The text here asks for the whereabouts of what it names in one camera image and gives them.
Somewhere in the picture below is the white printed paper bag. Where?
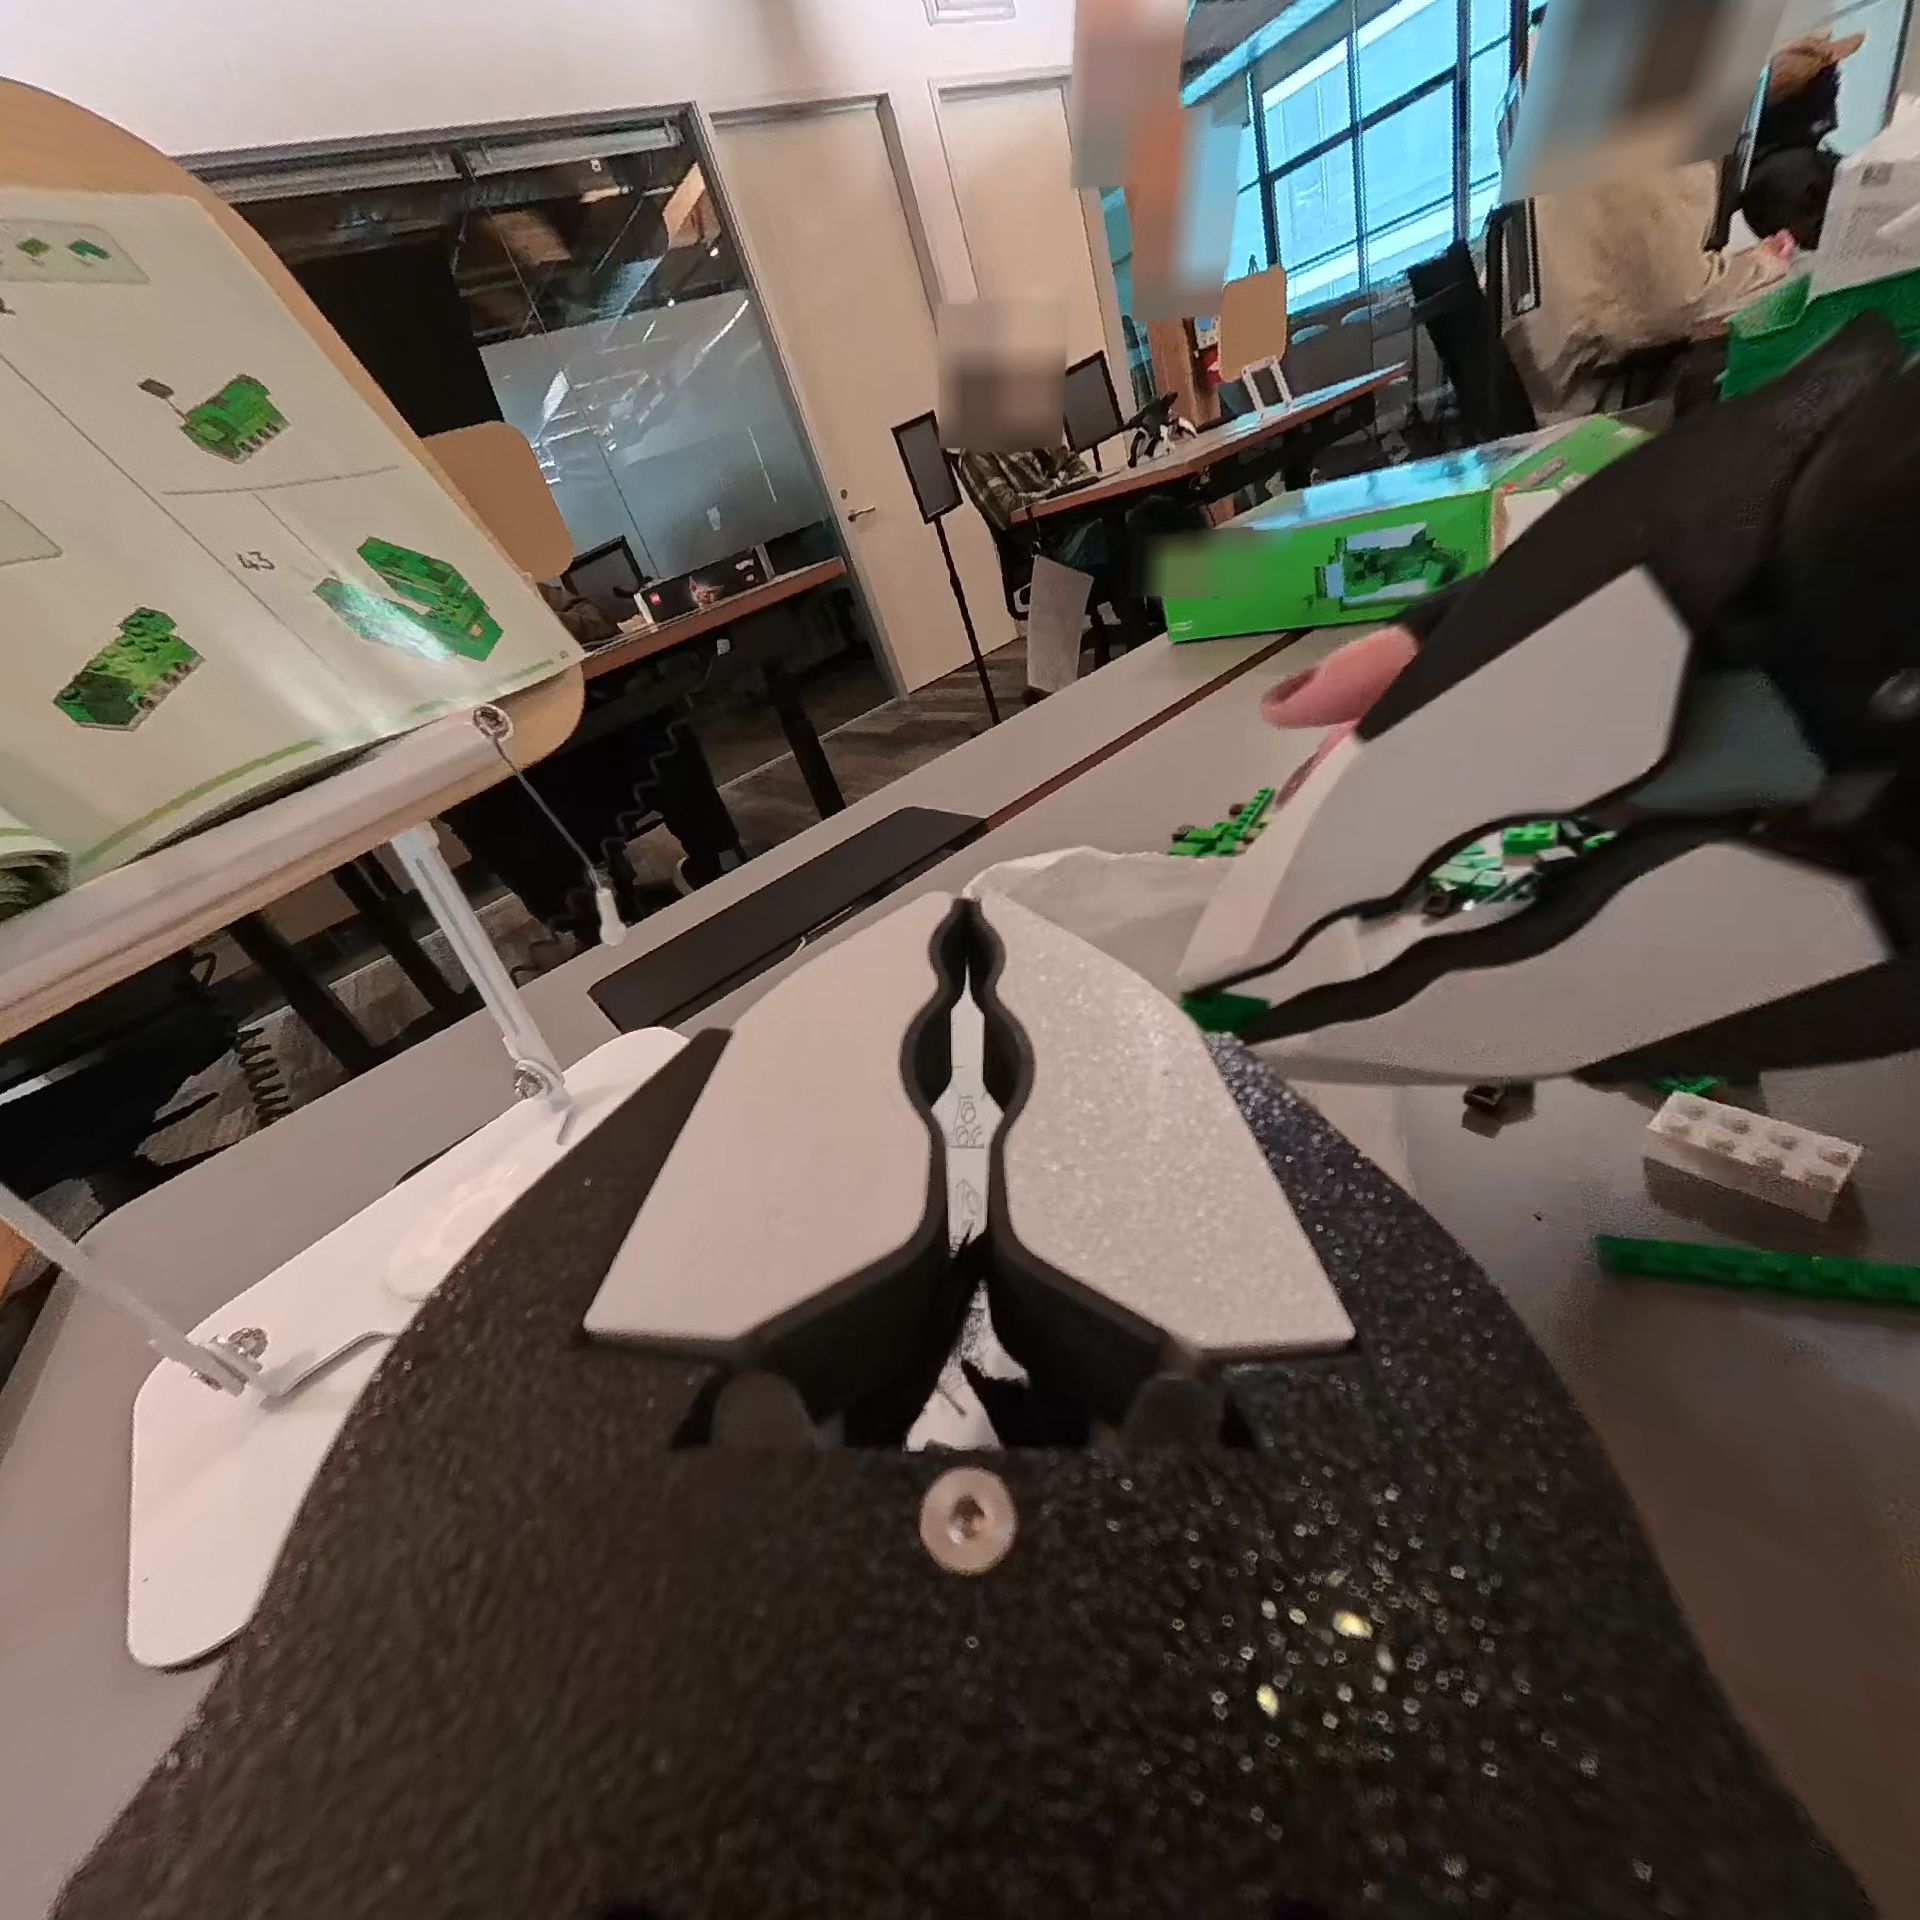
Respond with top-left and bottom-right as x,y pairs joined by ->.
938,846 -> 1307,1201

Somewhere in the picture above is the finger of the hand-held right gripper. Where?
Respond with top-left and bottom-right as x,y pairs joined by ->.
1238,816 -> 1920,1089
1177,569 -> 1712,998

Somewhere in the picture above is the pile of green toy bricks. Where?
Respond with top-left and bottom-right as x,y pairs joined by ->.
1171,787 -> 1727,1096

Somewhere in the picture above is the stack of green boxes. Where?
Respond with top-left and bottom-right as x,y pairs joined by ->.
1718,269 -> 1877,397

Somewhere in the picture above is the black desk cable cover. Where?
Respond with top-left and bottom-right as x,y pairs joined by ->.
589,805 -> 990,1033

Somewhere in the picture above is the white door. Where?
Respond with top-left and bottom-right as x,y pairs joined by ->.
712,97 -> 963,698

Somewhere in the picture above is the long green plate brick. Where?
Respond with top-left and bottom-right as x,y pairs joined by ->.
1595,1232 -> 1920,1310

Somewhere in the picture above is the black screen on tripod stand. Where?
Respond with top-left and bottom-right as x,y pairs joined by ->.
893,412 -> 1005,729

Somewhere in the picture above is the wooden background desk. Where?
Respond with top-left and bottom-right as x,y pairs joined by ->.
1021,367 -> 1412,519
578,557 -> 849,819

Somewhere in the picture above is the wooden book stand white frame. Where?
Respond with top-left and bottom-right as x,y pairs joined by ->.
424,423 -> 576,578

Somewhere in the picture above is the person's right hand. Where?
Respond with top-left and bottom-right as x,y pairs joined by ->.
1264,625 -> 1423,732

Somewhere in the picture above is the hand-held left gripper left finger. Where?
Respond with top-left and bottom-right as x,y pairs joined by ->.
583,892 -> 978,1449

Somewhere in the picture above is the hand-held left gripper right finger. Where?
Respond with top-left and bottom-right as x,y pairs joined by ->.
967,899 -> 1360,1449

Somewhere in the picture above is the white toy brick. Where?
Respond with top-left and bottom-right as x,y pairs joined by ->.
1642,1089 -> 1866,1221

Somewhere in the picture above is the grey desk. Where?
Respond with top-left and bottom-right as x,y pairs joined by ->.
0,622 -> 1920,1920

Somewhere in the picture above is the brick building instruction booklet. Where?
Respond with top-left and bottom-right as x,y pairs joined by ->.
0,186 -> 585,901

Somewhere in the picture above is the green toy box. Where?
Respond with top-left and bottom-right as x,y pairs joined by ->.
1162,412 -> 1653,647

